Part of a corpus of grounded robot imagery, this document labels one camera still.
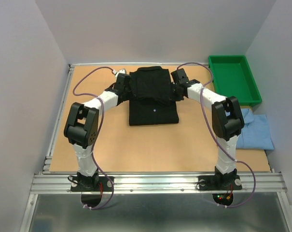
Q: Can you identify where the black long sleeve shirt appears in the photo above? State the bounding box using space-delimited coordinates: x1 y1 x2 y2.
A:
128 66 179 126

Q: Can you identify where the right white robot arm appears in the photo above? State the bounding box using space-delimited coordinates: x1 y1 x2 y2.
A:
171 68 244 189

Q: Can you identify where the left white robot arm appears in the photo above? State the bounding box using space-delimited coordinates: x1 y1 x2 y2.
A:
64 66 131 190

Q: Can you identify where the green plastic bin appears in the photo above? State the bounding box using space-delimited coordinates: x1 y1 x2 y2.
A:
208 55 262 107

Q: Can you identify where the light blue folded shirt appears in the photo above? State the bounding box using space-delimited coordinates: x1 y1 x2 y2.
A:
236 108 274 150

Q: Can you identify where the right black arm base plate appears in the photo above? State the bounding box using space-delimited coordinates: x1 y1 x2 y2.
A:
196 174 242 191

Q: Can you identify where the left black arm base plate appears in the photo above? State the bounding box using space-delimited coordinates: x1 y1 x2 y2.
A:
68 175 112 192

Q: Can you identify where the aluminium table frame rail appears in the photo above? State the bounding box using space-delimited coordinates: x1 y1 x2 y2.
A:
39 64 75 174

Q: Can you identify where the front aluminium rail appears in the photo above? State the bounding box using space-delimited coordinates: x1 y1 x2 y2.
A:
30 172 287 194

